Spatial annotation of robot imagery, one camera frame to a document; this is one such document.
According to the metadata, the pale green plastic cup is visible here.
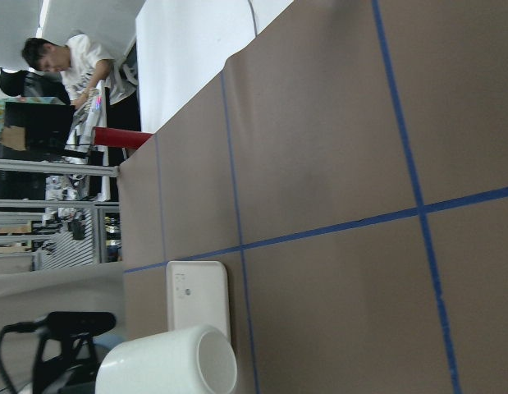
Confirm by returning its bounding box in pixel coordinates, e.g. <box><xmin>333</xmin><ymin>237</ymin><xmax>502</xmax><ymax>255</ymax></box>
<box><xmin>94</xmin><ymin>325</ymin><xmax>238</xmax><ymax>393</ymax></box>

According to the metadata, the brown paper table mat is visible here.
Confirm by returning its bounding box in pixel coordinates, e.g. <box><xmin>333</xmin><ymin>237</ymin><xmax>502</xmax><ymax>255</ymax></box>
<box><xmin>118</xmin><ymin>1</ymin><xmax>508</xmax><ymax>393</ymax></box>

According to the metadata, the person in white shirt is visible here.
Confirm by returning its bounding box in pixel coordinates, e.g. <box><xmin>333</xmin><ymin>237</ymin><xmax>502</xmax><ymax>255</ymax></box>
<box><xmin>21</xmin><ymin>34</ymin><xmax>136</xmax><ymax>108</ymax></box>

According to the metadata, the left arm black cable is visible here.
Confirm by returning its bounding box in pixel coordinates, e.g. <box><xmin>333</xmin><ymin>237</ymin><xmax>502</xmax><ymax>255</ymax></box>
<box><xmin>0</xmin><ymin>320</ymin><xmax>49</xmax><ymax>394</ymax></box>

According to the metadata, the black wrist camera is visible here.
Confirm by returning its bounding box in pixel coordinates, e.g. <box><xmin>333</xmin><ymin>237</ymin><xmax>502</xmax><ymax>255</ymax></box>
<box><xmin>43</xmin><ymin>311</ymin><xmax>117</xmax><ymax>339</ymax></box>

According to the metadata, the red cylinder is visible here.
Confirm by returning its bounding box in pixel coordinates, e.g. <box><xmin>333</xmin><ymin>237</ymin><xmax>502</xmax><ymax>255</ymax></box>
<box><xmin>93</xmin><ymin>126</ymin><xmax>153</xmax><ymax>149</ymax></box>

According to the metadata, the beige paper cup tray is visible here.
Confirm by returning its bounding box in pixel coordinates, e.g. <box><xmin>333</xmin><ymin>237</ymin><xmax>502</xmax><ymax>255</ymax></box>
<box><xmin>166</xmin><ymin>260</ymin><xmax>231</xmax><ymax>340</ymax></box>

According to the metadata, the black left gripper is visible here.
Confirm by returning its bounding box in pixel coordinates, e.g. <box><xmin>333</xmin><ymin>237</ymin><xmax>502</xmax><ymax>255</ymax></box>
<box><xmin>32</xmin><ymin>334</ymin><xmax>100</xmax><ymax>393</ymax></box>

